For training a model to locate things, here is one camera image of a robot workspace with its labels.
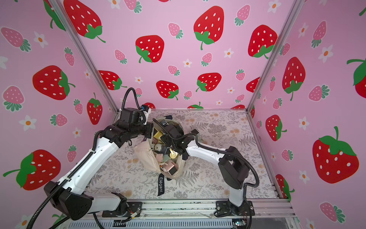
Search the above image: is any cream canvas tote bag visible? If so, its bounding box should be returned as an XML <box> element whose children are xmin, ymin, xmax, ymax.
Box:
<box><xmin>134</xmin><ymin>116</ymin><xmax>185</xmax><ymax>196</ymax></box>

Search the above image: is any pink pencil sharpener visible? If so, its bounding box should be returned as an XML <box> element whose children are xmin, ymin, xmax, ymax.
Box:
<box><xmin>155</xmin><ymin>154</ymin><xmax>164</xmax><ymax>163</ymax></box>
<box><xmin>163</xmin><ymin>160</ymin><xmax>179</xmax><ymax>176</ymax></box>

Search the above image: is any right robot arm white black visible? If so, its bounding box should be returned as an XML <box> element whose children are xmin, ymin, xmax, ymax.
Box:
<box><xmin>153</xmin><ymin>119</ymin><xmax>260</xmax><ymax>218</ymax></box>

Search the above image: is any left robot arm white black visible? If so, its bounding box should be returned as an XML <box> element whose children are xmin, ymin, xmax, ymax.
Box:
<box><xmin>27</xmin><ymin>120</ymin><xmax>153</xmax><ymax>229</ymax></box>

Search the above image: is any yellow pencil sharpener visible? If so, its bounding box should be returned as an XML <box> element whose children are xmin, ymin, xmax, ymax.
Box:
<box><xmin>152</xmin><ymin>129</ymin><xmax>163</xmax><ymax>144</ymax></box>
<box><xmin>169</xmin><ymin>148</ymin><xmax>179</xmax><ymax>159</ymax></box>

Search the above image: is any dark grey pencil sharpener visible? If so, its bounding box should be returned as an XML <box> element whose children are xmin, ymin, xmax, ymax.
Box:
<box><xmin>153</xmin><ymin>143</ymin><xmax>169</xmax><ymax>155</ymax></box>

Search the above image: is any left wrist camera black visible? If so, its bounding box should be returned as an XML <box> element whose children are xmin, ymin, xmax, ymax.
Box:
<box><xmin>119</xmin><ymin>106</ymin><xmax>151</xmax><ymax>125</ymax></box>

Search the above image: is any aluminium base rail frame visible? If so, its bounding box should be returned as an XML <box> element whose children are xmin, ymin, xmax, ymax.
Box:
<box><xmin>60</xmin><ymin>199</ymin><xmax>301</xmax><ymax>229</ymax></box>

